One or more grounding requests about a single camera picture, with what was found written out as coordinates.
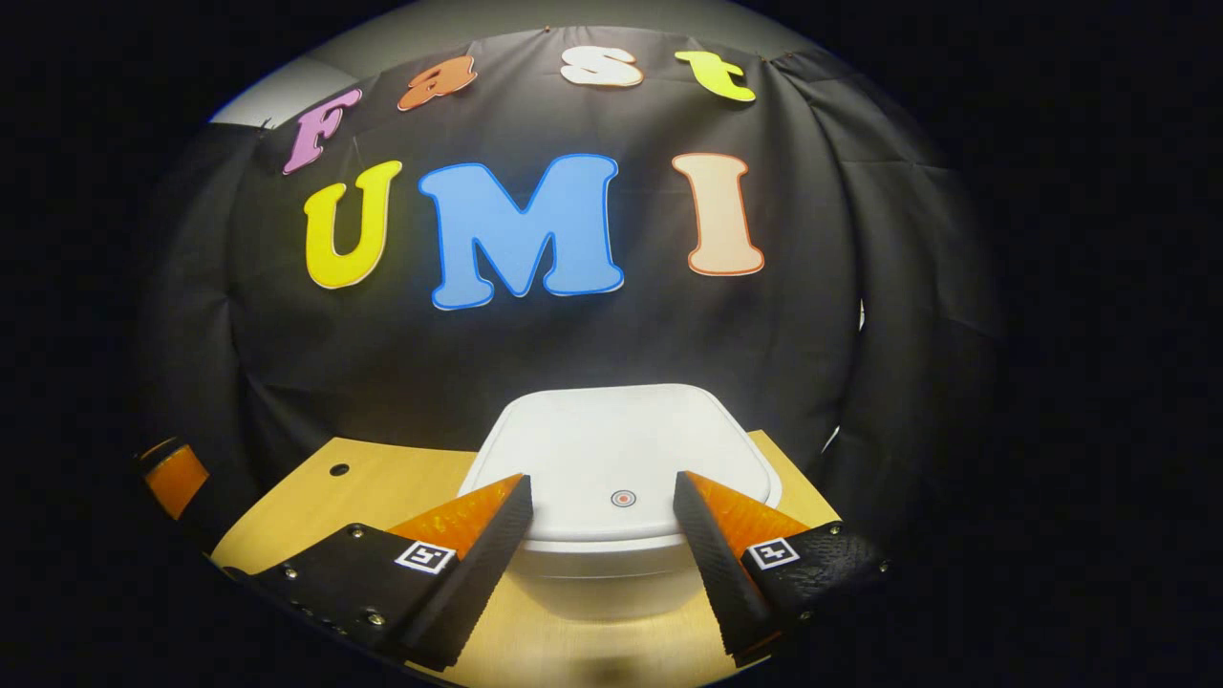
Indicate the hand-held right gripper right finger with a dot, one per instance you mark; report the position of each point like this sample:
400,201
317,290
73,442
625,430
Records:
717,573

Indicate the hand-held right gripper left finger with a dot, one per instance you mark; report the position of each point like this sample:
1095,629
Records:
482,573

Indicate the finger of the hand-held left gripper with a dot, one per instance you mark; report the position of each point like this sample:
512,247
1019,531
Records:
177,478

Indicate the white desktop garbage bin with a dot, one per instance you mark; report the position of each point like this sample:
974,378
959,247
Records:
602,440

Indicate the wooden desktop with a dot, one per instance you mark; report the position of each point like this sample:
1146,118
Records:
363,497

